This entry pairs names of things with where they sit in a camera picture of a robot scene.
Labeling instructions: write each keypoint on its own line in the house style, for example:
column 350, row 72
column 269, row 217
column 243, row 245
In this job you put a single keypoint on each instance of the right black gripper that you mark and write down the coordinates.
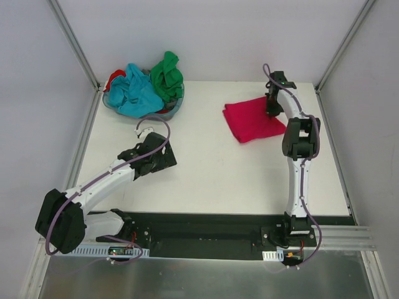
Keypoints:
column 272, row 105

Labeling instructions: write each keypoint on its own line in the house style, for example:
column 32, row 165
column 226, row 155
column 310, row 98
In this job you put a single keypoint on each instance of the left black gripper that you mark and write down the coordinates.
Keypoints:
column 158, row 154

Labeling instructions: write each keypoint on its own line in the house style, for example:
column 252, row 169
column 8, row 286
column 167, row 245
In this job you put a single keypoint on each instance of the magenta t-shirt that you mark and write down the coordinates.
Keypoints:
column 249, row 121

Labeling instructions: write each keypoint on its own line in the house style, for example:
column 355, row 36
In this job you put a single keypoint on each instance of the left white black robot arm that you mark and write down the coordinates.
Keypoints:
column 66, row 219

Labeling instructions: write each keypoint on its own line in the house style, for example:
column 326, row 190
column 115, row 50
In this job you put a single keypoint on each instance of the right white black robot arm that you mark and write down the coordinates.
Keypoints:
column 300, row 145

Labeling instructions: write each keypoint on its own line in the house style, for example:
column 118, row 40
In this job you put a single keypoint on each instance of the grey plastic basket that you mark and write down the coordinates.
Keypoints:
column 166, row 115

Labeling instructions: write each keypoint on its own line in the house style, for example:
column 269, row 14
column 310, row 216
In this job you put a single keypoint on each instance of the cyan t-shirt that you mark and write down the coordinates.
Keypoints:
column 133, row 95

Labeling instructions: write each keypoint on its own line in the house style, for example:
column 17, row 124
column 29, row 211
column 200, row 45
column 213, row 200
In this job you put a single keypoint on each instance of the green t-shirt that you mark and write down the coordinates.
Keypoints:
column 166, row 78

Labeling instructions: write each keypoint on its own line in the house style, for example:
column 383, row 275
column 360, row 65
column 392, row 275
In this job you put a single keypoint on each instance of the red t-shirt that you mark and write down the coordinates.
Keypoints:
column 114, row 75

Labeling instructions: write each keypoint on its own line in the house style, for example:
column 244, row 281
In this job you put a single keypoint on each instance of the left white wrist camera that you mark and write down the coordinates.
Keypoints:
column 143, row 133

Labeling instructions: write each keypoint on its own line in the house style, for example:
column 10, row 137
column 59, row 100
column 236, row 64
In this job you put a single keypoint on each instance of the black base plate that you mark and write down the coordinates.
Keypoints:
column 210, row 236

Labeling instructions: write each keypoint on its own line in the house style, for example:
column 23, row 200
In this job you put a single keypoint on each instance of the left white cable duct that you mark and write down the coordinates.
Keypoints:
column 109, row 251

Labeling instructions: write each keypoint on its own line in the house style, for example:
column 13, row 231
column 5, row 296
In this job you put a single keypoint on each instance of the white cable duct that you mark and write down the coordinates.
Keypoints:
column 109, row 251
column 273, row 256

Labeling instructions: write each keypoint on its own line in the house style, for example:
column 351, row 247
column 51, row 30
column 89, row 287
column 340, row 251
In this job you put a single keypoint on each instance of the front aluminium rail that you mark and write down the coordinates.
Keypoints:
column 332, row 230

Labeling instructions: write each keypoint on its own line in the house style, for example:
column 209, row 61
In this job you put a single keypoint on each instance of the right aluminium frame post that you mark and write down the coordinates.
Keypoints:
column 355, row 26

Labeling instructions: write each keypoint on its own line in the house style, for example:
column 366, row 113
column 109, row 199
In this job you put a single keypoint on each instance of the aluminium frame post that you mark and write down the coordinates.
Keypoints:
column 355, row 26
column 73, row 41

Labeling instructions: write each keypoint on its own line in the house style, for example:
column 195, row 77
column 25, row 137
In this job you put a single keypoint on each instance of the right white cable duct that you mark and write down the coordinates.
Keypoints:
column 273, row 256

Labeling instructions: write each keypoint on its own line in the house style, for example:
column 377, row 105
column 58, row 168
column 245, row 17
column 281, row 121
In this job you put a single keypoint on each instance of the left aluminium frame post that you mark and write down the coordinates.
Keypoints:
column 73, row 41

